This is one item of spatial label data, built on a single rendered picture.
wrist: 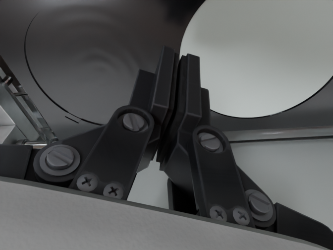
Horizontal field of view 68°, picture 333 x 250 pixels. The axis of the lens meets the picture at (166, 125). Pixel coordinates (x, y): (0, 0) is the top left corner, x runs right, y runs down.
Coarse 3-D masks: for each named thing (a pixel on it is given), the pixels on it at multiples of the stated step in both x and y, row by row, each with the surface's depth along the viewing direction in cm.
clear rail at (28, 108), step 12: (0, 60) 17; (0, 72) 18; (12, 72) 18; (12, 84) 18; (12, 96) 19; (24, 96) 19; (24, 108) 20; (36, 108) 20; (36, 120) 21; (48, 132) 22; (48, 144) 23
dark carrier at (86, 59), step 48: (0, 0) 14; (48, 0) 14; (96, 0) 14; (144, 0) 14; (192, 0) 13; (0, 48) 16; (48, 48) 16; (96, 48) 16; (144, 48) 16; (48, 96) 19; (96, 96) 19
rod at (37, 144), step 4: (20, 140) 24; (24, 140) 24; (28, 140) 25; (32, 140) 25; (36, 140) 24; (40, 140) 24; (20, 144) 24; (24, 144) 24; (28, 144) 24; (32, 144) 24; (36, 144) 24; (40, 144) 24; (44, 144) 24; (36, 148) 24; (40, 148) 24
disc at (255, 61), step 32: (224, 0) 13; (256, 0) 13; (288, 0) 13; (320, 0) 13; (192, 32) 15; (224, 32) 15; (256, 32) 14; (288, 32) 14; (320, 32) 14; (224, 64) 16; (256, 64) 16; (288, 64) 16; (320, 64) 15; (224, 96) 18; (256, 96) 18; (288, 96) 17
